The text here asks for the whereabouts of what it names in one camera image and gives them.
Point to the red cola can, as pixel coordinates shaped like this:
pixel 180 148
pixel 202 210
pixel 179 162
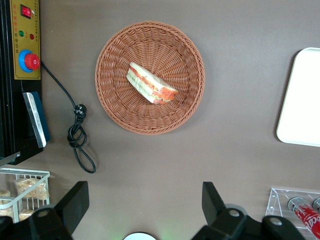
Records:
pixel 307 217
pixel 317 205

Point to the round brown wicker basket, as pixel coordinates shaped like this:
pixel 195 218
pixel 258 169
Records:
pixel 150 37

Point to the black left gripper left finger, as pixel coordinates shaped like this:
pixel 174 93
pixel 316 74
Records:
pixel 62 215

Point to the red rocker switch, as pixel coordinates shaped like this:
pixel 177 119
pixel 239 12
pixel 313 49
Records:
pixel 26 11

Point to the wrapped triangle sandwich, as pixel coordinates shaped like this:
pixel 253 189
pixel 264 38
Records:
pixel 150 83

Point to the clear acrylic can holder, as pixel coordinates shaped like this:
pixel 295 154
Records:
pixel 277 200

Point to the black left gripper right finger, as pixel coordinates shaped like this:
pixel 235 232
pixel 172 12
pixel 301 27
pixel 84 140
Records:
pixel 225 222

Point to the yellow control panel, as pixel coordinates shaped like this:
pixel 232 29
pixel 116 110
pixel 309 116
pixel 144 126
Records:
pixel 26 45

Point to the clear bag of brown snacks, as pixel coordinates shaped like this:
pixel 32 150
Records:
pixel 4 193
pixel 32 187
pixel 6 212
pixel 25 215

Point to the black sealing machine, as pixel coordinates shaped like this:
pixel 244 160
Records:
pixel 10 112

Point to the white round disc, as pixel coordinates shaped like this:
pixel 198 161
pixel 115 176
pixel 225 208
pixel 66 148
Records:
pixel 139 236

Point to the red push button blue base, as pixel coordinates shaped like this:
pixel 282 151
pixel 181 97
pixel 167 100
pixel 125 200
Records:
pixel 31 61

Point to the cream plastic tray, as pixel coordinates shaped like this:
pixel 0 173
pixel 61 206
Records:
pixel 302 100

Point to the blue silver sealing bar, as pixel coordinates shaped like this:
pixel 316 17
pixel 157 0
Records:
pixel 37 120

